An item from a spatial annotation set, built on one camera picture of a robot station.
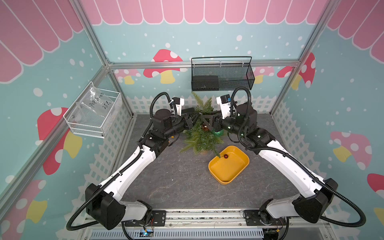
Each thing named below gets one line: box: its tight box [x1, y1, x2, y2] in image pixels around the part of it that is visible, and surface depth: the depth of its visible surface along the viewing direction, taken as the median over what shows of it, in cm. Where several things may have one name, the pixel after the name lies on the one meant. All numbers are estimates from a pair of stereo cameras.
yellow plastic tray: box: [208, 145, 250, 185], surface depth 94 cm
